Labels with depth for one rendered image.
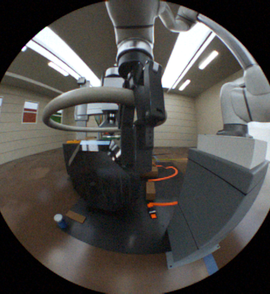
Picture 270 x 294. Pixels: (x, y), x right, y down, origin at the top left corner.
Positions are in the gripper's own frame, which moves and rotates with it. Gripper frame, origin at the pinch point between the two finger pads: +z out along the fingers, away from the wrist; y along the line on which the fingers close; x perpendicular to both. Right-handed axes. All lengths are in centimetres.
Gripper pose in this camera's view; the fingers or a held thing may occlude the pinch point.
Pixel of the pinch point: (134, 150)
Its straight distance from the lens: 15.5
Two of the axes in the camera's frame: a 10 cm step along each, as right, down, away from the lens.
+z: -0.1, 10.0, 0.7
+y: -4.7, -0.7, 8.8
